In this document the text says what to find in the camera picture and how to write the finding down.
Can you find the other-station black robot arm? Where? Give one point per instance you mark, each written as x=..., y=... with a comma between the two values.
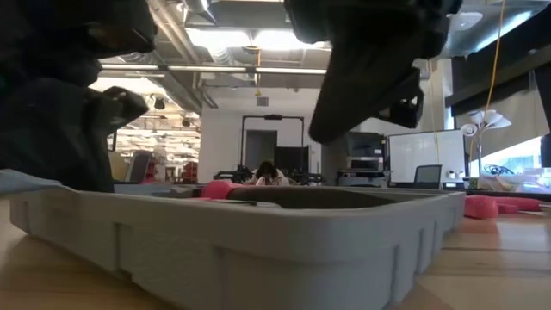
x=234, y=174
x=307, y=177

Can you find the black ceiling spotlight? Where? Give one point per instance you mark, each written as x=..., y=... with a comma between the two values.
x=185, y=122
x=159, y=103

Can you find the white multi-head floor lamp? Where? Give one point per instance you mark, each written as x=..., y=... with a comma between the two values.
x=481, y=118

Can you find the black work glove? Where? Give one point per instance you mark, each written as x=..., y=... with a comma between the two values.
x=310, y=198

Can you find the silver oven appliance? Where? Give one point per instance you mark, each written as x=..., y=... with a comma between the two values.
x=365, y=163

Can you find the black rig frame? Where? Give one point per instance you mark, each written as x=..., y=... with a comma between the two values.
x=272, y=116

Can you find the clear plastic bag pile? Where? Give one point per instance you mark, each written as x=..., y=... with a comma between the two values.
x=529, y=181

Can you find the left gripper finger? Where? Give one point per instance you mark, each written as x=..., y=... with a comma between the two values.
x=34, y=138
x=82, y=129

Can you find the black equipment cabinet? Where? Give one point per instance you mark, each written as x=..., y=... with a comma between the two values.
x=366, y=150

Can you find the blue-grey chair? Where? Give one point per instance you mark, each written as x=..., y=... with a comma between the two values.
x=140, y=168

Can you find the grey plastic tool case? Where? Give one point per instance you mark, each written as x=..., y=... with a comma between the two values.
x=258, y=258

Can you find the grey mesh office chair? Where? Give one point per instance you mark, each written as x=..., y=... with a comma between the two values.
x=428, y=174

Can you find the grey wall vent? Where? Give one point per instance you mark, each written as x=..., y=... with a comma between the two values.
x=262, y=101

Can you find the white ceiling disc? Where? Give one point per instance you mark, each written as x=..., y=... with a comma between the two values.
x=467, y=20

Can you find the long tube ceiling light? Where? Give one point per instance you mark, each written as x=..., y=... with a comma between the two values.
x=215, y=69

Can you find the whiteboard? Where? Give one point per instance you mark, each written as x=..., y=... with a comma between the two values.
x=430, y=155

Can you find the red tool cabinet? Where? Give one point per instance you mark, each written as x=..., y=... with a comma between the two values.
x=190, y=171

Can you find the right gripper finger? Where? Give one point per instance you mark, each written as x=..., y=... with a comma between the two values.
x=340, y=86
x=379, y=82

